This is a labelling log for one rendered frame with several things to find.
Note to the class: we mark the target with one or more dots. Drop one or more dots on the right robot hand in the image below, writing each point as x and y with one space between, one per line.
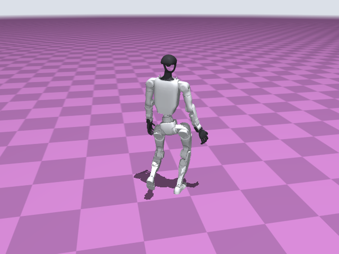
202 134

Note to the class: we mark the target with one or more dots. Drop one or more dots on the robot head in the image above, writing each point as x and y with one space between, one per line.
168 60

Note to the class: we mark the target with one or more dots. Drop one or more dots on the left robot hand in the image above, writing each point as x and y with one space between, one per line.
149 126

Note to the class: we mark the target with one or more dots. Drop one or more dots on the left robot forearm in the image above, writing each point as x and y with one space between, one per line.
149 112

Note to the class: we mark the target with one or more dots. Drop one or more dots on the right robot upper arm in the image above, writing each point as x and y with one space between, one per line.
185 88

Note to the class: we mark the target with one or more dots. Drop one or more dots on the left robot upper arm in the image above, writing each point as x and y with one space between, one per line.
149 92

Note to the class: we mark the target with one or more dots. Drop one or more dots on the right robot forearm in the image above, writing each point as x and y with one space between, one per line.
194 118

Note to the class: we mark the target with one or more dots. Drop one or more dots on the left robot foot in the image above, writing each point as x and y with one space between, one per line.
150 183

